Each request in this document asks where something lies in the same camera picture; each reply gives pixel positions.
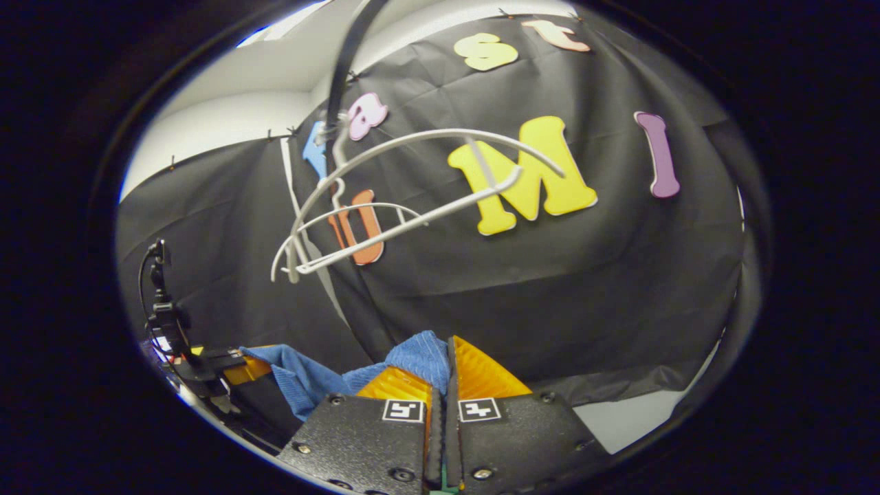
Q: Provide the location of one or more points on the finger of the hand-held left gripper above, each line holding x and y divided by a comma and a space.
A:
230, 364

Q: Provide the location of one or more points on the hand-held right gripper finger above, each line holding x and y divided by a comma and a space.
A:
435, 440
452, 426

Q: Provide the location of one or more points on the blue jacket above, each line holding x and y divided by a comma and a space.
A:
302, 378

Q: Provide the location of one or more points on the white plastic hanger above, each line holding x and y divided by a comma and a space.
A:
385, 234
364, 205

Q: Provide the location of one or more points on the black backdrop cloth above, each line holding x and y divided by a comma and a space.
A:
550, 289

